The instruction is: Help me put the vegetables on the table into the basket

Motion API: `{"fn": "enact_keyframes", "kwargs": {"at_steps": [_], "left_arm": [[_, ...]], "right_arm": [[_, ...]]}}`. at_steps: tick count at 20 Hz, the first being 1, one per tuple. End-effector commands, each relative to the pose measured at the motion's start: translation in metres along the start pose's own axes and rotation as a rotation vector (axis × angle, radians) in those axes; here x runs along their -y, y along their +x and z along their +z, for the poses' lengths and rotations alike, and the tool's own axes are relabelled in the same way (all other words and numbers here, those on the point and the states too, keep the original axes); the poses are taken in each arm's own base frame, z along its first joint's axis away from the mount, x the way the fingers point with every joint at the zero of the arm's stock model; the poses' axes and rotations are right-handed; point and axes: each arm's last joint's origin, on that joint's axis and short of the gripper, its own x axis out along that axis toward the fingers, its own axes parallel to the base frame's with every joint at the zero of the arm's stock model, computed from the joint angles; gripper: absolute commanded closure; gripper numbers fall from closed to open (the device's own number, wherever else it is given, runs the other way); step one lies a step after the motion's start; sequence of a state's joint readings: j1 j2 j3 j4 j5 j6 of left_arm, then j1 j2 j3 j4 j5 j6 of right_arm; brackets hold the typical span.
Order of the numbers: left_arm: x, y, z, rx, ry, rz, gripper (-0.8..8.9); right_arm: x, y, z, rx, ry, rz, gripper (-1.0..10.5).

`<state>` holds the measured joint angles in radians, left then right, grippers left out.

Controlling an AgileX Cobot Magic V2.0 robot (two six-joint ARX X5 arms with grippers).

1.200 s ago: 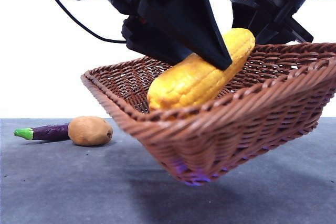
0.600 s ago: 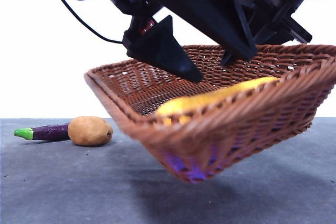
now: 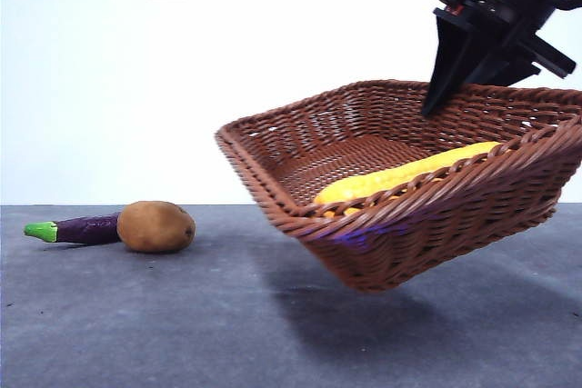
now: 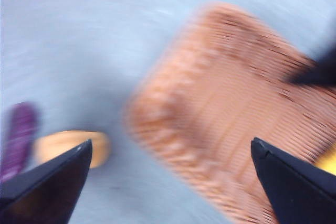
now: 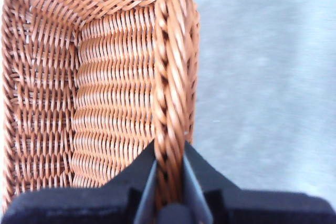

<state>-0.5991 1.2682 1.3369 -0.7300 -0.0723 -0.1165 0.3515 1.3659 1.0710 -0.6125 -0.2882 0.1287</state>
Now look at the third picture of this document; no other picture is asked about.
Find purple eggplant with green stem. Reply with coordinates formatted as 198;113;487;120
24;213;123;244

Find yellow corn cob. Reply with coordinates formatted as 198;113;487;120
313;141;506;219

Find brown wicker basket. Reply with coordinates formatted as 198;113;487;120
215;79;582;293

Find brown potato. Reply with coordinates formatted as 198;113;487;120
116;200;196;254

